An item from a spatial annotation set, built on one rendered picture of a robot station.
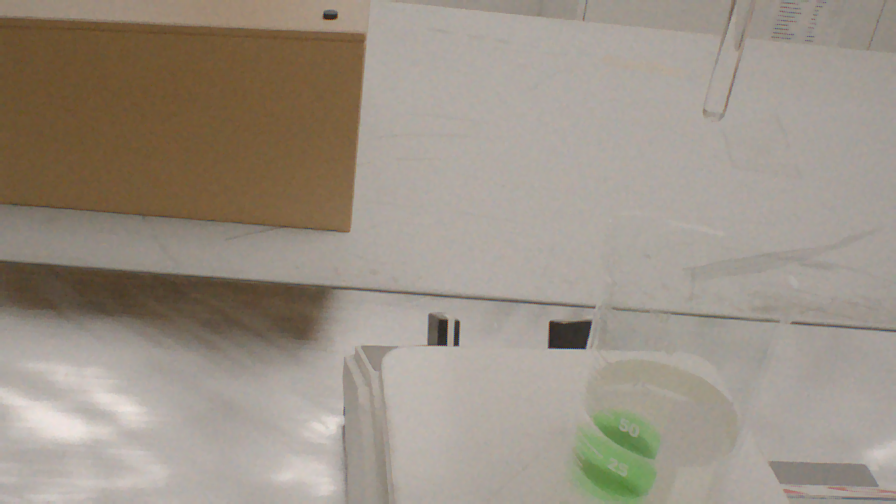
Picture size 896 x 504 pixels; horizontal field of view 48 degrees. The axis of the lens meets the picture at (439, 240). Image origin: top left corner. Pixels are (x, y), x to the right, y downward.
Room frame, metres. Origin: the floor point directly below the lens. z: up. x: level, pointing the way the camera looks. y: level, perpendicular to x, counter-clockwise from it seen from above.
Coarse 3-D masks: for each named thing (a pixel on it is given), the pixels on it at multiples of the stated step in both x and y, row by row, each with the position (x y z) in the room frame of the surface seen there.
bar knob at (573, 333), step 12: (552, 324) 0.33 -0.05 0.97; (564, 324) 0.33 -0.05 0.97; (576, 324) 0.33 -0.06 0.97; (588, 324) 0.34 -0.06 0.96; (552, 336) 0.33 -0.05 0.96; (564, 336) 0.33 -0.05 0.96; (576, 336) 0.33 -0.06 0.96; (588, 336) 0.34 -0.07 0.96; (552, 348) 0.33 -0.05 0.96; (564, 348) 0.33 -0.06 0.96; (576, 348) 0.33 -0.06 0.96
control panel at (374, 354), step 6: (366, 348) 0.34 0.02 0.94; (372, 348) 0.34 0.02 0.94; (378, 348) 0.34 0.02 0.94; (384, 348) 0.34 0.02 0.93; (390, 348) 0.34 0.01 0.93; (366, 354) 0.32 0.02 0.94; (372, 354) 0.32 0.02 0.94; (378, 354) 0.32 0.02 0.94; (384, 354) 0.33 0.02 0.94; (372, 360) 0.31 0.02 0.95; (378, 360) 0.31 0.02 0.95; (372, 366) 0.30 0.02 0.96; (378, 366) 0.30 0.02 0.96
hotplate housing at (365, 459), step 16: (352, 368) 0.31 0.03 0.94; (368, 368) 0.29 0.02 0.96; (352, 384) 0.30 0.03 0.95; (368, 384) 0.28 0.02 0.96; (352, 400) 0.29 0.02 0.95; (368, 400) 0.27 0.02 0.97; (352, 416) 0.29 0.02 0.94; (368, 416) 0.26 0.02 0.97; (352, 432) 0.28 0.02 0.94; (368, 432) 0.25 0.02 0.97; (352, 448) 0.27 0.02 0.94; (368, 448) 0.25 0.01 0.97; (352, 464) 0.27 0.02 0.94; (368, 464) 0.24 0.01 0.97; (384, 464) 0.24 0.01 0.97; (352, 480) 0.26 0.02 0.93; (368, 480) 0.23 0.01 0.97; (384, 480) 0.23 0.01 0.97; (352, 496) 0.26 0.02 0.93; (368, 496) 0.23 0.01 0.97; (384, 496) 0.22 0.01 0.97
